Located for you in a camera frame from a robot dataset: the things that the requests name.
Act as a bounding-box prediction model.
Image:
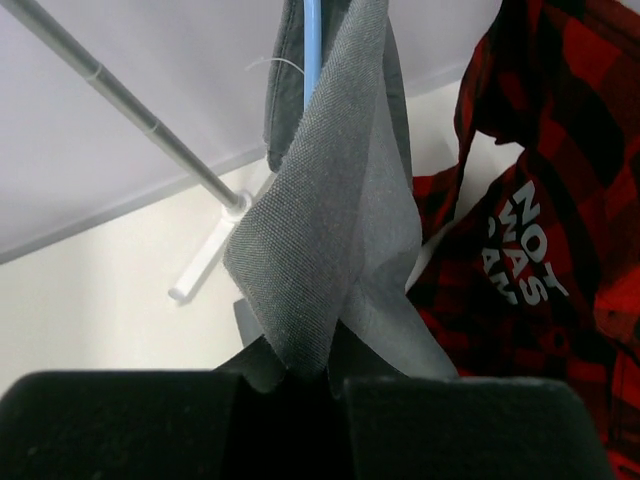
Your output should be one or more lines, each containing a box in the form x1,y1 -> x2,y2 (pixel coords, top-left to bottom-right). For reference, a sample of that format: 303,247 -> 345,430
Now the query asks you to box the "light blue plastic hanger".
303,0 -> 323,108

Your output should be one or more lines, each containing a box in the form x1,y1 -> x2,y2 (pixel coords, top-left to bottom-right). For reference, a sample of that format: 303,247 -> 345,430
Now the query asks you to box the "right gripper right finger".
328,325 -> 614,479

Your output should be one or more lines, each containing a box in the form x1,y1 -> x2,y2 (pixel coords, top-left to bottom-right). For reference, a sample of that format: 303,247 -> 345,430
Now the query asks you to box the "metal clothes rack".
1,1 -> 274,304

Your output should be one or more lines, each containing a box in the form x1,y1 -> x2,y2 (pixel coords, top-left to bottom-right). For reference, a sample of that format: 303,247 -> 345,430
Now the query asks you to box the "red black plaid shirt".
409,1 -> 639,479

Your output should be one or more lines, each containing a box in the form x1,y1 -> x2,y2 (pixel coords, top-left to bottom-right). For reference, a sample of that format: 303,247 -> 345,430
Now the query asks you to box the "grey button shirt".
224,1 -> 456,380

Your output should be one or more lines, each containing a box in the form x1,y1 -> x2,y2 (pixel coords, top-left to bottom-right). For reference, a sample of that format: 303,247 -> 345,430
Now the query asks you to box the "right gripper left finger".
1,339 -> 286,479

